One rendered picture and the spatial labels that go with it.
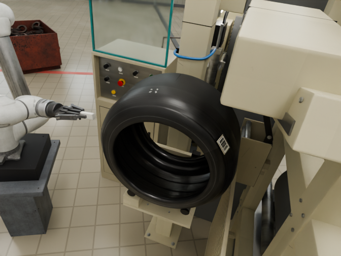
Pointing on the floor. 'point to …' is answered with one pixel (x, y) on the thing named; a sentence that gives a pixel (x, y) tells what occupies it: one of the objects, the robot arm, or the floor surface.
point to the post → (192, 66)
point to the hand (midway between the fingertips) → (88, 115)
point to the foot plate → (170, 242)
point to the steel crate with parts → (35, 46)
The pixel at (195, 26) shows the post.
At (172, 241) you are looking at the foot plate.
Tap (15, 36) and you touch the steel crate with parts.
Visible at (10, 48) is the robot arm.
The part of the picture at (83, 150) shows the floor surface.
